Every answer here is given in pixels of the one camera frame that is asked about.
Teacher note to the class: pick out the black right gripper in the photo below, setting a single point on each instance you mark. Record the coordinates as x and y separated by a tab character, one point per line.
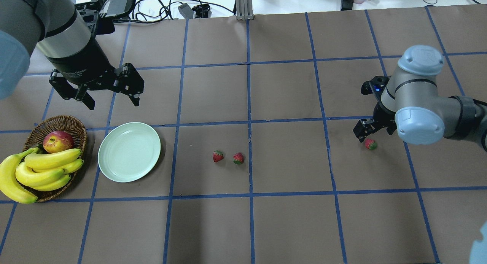
381	116

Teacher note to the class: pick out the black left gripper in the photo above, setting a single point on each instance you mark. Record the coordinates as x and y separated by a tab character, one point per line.
81	68

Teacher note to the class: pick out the red strawberry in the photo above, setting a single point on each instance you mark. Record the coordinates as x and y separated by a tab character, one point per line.
370	144
238	158
217	156

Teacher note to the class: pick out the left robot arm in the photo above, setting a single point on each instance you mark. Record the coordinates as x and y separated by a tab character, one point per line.
66	36

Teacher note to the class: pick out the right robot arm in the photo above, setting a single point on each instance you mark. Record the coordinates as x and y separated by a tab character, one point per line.
408	103

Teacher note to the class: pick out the light green plate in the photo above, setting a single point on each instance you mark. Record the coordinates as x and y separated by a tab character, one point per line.
129	152

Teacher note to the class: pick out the red apple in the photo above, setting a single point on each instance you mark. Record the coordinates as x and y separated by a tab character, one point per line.
58	141

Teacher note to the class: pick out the brown wicker basket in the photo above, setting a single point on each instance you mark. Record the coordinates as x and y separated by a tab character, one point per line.
77	130

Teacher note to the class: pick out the black power adapter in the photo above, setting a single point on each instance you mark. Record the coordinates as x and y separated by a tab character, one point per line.
115	9

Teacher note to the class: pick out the yellow banana bunch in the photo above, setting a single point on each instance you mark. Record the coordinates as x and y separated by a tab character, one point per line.
24	173

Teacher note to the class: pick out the aluminium frame post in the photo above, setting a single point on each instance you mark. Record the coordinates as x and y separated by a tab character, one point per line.
244	10

